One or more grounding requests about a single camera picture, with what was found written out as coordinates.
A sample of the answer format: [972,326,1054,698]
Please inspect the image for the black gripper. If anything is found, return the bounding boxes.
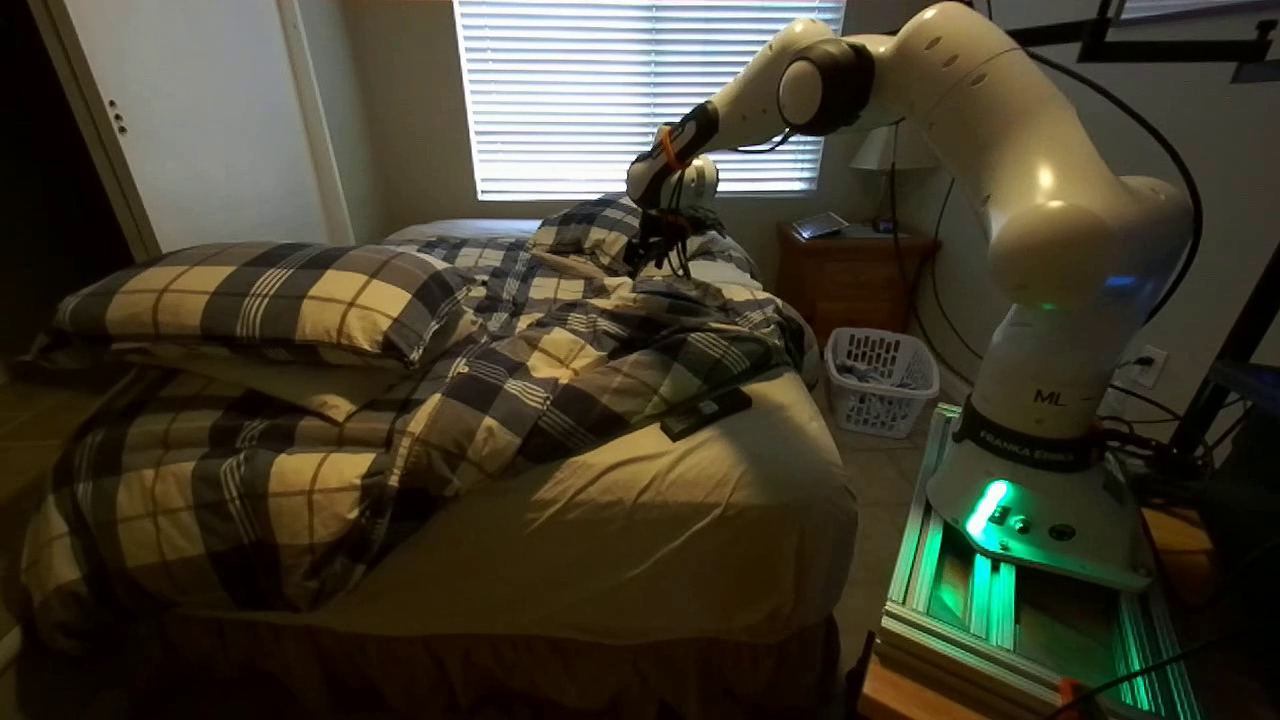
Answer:
[625,187,708,279]

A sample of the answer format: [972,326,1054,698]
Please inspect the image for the black remote control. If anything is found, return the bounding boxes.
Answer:
[655,385,756,446]

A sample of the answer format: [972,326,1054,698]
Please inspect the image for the plaid duvet cover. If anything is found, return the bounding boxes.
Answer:
[17,193,821,648]

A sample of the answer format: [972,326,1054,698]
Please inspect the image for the brown bed skirt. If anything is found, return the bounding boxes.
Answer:
[17,605,853,720]

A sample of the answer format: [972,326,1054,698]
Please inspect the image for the small dark nightstand item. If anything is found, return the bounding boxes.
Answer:
[785,210,856,248]

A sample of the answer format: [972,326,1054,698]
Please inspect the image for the white window blind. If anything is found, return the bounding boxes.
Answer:
[453,0,853,210]

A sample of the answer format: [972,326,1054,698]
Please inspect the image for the wooden nightstand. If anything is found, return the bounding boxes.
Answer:
[771,224,945,342]

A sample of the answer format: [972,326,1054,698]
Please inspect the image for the beige sheeted mattress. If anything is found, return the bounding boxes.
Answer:
[171,212,862,648]

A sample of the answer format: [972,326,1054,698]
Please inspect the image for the white laundry basket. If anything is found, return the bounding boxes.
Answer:
[821,326,945,446]

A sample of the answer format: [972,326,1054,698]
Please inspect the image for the large plaid pillow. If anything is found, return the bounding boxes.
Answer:
[47,235,480,373]

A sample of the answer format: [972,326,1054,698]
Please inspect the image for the white closet door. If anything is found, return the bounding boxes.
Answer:
[26,0,360,262]

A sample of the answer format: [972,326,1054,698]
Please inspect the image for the orange cable strap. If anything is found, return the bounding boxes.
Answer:
[648,119,689,169]

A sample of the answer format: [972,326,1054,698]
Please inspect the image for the aluminium base frame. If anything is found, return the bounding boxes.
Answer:
[856,398,1209,720]

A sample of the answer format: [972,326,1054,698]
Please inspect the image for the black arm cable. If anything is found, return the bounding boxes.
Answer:
[717,50,1209,331]

